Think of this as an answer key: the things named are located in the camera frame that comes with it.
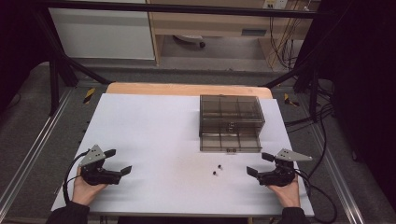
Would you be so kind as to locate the light wooden desk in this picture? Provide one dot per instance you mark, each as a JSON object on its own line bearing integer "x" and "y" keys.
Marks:
{"x": 211, "y": 23}

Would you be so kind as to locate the person's right hand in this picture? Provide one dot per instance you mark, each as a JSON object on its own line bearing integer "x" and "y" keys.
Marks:
{"x": 288, "y": 194}

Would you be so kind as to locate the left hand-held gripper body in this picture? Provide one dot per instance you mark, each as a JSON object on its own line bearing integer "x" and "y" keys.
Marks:
{"x": 95, "y": 174}

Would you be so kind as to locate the white wall socket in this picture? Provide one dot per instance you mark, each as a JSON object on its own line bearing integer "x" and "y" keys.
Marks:
{"x": 274, "y": 3}

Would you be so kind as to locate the white table board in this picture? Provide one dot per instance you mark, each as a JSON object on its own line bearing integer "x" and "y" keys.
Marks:
{"x": 149, "y": 133}

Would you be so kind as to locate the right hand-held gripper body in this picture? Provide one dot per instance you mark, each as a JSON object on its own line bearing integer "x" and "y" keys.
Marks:
{"x": 280, "y": 175}

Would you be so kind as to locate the wooden table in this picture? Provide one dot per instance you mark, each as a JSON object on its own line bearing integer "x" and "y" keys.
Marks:
{"x": 174, "y": 88}

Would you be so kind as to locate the black curtain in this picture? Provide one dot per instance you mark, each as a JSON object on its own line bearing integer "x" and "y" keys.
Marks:
{"x": 367, "y": 77}
{"x": 15, "y": 46}

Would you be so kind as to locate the office chair base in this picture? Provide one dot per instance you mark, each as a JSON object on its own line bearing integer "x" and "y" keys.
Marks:
{"x": 190, "y": 39}

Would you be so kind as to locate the smoky transparent compartment drawer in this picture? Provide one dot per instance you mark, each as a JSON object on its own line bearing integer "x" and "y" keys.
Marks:
{"x": 229, "y": 143}

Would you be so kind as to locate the smoky transparent drawer cabinet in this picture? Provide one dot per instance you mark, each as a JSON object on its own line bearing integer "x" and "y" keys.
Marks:
{"x": 230, "y": 112}

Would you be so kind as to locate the white cabinet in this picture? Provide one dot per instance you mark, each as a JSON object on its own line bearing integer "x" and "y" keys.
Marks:
{"x": 99, "y": 34}

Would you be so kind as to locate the aluminium floor rail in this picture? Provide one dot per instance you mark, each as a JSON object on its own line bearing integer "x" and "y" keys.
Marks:
{"x": 34, "y": 146}
{"x": 336, "y": 174}

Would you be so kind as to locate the black metal frame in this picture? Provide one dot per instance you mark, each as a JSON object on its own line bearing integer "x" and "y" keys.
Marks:
{"x": 186, "y": 8}

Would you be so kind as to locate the person's left hand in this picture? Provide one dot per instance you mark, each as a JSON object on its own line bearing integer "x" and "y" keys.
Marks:
{"x": 84, "y": 191}

